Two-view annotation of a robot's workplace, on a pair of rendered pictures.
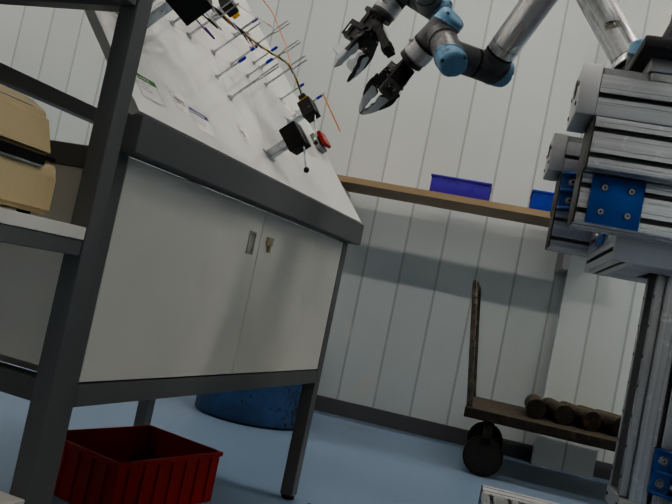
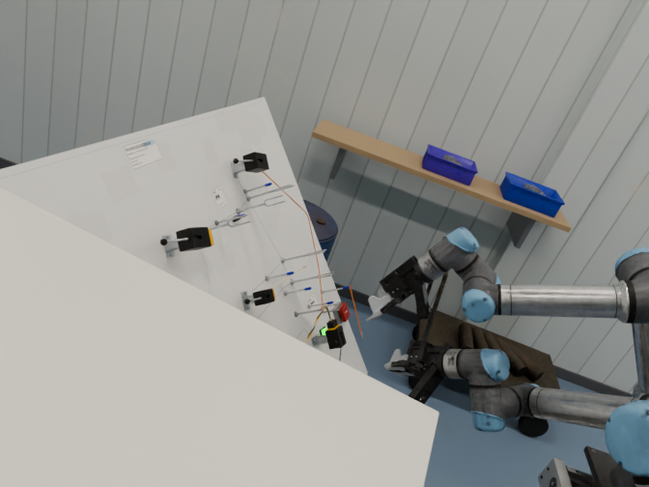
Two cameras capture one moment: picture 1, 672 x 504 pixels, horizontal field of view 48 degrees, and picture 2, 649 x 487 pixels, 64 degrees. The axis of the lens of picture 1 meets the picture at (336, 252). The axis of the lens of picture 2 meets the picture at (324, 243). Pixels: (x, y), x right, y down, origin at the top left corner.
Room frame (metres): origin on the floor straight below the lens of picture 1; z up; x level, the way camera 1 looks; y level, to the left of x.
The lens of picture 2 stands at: (0.96, 0.51, 2.08)
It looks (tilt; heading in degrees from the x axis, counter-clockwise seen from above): 28 degrees down; 349
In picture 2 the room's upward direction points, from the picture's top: 20 degrees clockwise
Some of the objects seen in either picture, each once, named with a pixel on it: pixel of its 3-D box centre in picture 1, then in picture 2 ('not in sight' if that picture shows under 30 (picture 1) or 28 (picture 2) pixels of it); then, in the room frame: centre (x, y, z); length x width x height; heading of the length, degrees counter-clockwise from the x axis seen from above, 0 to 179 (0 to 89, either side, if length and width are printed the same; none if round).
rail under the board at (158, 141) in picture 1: (274, 198); not in sight; (1.81, 0.17, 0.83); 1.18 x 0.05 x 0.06; 159
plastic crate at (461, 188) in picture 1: (460, 191); (448, 164); (3.81, -0.55, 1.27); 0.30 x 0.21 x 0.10; 79
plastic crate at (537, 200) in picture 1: (562, 208); (530, 194); (3.71, -1.05, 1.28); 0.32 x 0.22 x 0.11; 79
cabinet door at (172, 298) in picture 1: (185, 281); not in sight; (1.56, 0.29, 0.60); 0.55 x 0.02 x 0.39; 159
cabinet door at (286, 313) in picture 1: (293, 299); not in sight; (2.07, 0.09, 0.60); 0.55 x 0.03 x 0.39; 159
